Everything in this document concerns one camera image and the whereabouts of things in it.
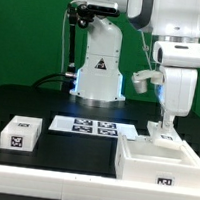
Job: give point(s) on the white cabinet body box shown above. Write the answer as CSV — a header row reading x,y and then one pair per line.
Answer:
x,y
172,165

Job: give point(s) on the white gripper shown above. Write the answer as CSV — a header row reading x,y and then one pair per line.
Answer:
x,y
178,63

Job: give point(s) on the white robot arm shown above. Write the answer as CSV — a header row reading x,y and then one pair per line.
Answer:
x,y
114,29

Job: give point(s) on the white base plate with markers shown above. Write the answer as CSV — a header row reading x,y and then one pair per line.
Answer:
x,y
92,127

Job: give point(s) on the white front rail fence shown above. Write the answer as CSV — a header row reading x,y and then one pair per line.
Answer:
x,y
70,186

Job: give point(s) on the black camera on stand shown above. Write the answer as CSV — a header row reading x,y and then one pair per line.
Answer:
x,y
103,8

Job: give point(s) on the white cabinet door panel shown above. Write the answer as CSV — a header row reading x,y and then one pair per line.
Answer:
x,y
164,137
144,138

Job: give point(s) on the small white box with marker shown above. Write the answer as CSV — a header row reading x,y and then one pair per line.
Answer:
x,y
21,133

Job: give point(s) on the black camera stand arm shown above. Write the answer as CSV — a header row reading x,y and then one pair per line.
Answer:
x,y
74,34

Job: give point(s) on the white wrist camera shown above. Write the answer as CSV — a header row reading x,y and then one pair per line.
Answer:
x,y
139,79

